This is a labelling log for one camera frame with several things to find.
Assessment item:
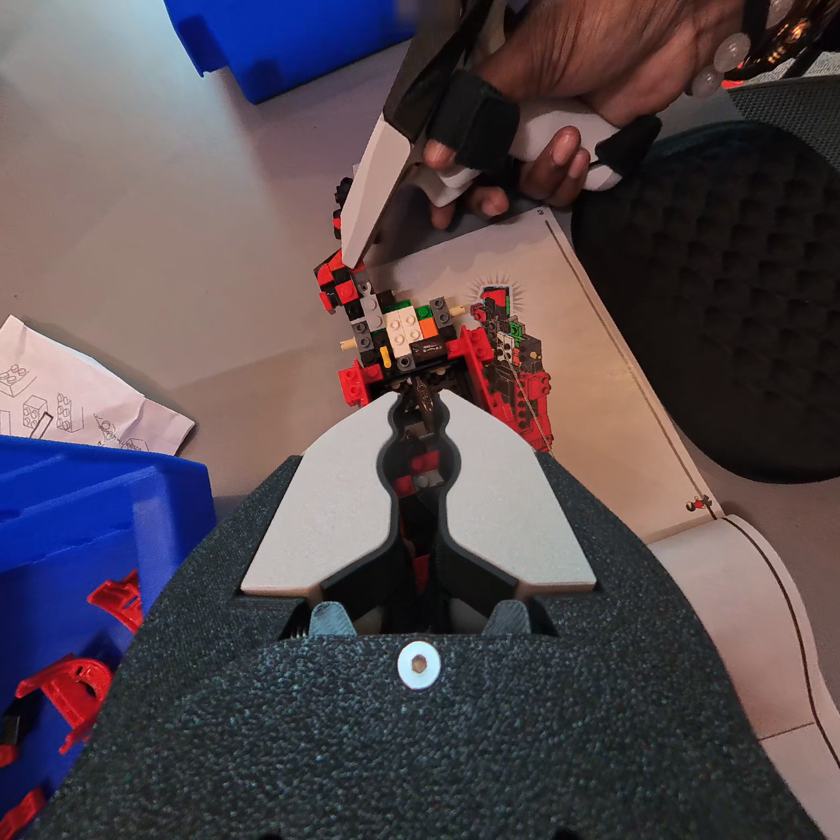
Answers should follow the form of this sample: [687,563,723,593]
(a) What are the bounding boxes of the loose red brick pieces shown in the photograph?
[0,570,145,837]

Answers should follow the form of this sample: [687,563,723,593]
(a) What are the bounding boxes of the white printed paper bag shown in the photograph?
[0,315,196,457]

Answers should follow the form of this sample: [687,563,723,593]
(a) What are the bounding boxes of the red toy brick car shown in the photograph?
[314,176,496,519]

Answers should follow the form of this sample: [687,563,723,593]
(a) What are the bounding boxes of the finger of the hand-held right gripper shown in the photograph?
[339,115,424,272]

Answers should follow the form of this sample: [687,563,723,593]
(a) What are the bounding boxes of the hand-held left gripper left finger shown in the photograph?
[239,390,404,631]

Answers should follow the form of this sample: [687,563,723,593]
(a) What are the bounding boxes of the person's right hand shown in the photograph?
[422,0,762,229]

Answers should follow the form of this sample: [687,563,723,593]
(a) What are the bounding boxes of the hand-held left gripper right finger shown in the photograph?
[434,390,598,631]

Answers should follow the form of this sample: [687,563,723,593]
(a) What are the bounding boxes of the grey mesh chair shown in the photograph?
[728,82,840,155]

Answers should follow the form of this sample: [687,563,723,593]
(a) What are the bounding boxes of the beaded bracelet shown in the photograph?
[689,0,840,96]

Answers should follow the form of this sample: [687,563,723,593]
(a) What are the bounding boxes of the white instruction booklet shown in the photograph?
[364,205,840,837]

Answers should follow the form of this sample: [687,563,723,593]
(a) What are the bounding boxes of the blue plastic bin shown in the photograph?
[163,0,417,106]
[0,434,217,840]

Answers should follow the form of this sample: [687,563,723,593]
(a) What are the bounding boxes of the black dimpled cushion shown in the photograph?
[571,121,840,487]

